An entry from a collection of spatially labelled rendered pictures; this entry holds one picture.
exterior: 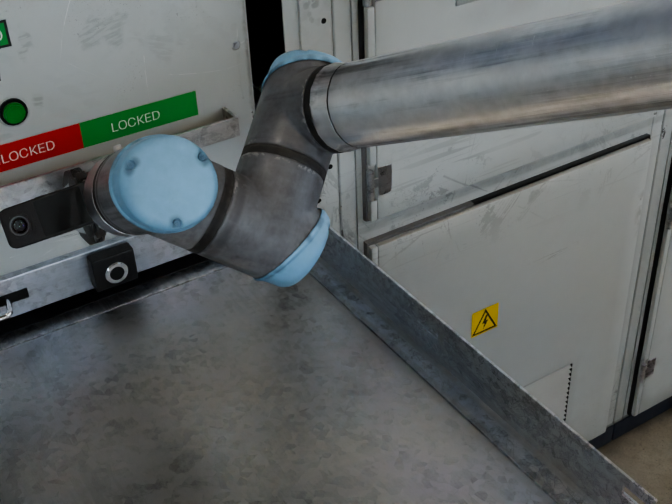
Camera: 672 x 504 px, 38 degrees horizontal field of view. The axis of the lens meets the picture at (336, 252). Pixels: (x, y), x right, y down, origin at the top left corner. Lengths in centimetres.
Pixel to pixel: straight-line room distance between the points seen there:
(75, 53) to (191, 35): 15
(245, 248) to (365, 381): 32
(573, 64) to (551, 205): 98
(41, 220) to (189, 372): 28
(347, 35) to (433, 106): 51
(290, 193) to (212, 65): 39
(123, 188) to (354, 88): 23
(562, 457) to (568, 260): 82
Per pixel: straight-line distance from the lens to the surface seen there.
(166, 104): 131
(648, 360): 226
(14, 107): 123
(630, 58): 76
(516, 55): 82
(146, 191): 91
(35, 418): 123
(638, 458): 235
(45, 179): 125
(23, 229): 111
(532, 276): 181
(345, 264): 134
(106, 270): 134
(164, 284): 139
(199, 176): 92
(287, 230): 96
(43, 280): 135
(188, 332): 130
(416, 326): 123
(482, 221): 165
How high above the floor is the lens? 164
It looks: 34 degrees down
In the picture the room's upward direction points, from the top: 3 degrees counter-clockwise
